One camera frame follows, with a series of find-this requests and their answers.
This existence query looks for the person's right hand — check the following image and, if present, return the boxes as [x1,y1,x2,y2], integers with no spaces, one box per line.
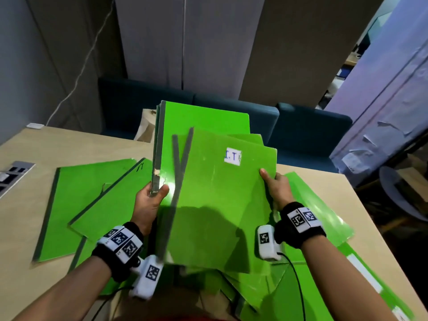
[259,168,297,211]

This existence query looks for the person's left hand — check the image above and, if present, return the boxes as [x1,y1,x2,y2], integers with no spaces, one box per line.
[129,182,170,236]

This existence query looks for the green folder small white label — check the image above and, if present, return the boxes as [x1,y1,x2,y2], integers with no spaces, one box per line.
[155,127,278,275]

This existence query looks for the pile of green folders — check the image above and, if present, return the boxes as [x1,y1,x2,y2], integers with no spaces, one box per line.
[32,158,422,321]

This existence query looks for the person's left forearm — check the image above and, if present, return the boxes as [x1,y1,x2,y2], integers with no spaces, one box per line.
[13,255,113,321]

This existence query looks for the person's right forearm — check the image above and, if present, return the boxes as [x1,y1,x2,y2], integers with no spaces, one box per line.
[302,235,399,321]

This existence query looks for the table power socket strip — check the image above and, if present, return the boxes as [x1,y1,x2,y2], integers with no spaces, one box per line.
[0,160,36,199]

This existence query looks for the black right wristband with markers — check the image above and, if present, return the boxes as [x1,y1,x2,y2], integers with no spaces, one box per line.
[274,202,327,250]

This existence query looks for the black wristband with markers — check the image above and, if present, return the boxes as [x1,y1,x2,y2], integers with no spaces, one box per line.
[91,221,144,283]
[274,202,327,250]

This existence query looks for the black left wristband with markers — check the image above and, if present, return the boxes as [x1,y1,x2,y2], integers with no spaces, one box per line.
[91,221,144,283]

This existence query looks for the dark teal armchair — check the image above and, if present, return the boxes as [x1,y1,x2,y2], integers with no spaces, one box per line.
[267,103,354,173]

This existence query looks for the beige tote bag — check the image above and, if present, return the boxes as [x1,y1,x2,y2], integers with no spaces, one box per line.
[133,108,158,143]

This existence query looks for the grey chair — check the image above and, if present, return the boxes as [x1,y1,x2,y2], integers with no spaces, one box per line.
[379,166,428,231]

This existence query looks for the dark teal sofa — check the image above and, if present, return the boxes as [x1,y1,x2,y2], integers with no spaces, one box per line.
[98,76,280,144]

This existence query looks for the lavender board with taped papers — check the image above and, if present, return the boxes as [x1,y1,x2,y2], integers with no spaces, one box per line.
[325,0,428,177]

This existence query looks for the taupe partition panel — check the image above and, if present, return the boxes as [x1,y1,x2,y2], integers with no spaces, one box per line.
[239,0,387,109]

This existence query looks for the grey partition panel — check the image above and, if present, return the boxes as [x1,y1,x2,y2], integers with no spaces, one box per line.
[115,0,267,99]

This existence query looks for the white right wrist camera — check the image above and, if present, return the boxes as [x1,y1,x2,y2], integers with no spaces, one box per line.
[256,225,282,262]

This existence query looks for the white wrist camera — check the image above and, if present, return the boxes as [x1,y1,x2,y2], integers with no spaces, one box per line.
[256,225,282,262]
[128,254,165,300]

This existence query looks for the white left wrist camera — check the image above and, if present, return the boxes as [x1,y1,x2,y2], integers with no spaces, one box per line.
[128,254,165,300]

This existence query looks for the black right camera cable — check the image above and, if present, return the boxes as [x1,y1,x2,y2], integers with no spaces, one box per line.
[276,251,307,321]

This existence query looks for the black camera cable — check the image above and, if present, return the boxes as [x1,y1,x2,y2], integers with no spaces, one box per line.
[276,251,307,321]
[90,286,134,321]

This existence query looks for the black left camera cable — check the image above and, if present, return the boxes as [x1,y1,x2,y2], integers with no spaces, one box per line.
[90,286,134,321]

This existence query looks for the thin white wall cable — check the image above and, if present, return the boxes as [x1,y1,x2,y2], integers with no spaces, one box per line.
[45,6,116,126]

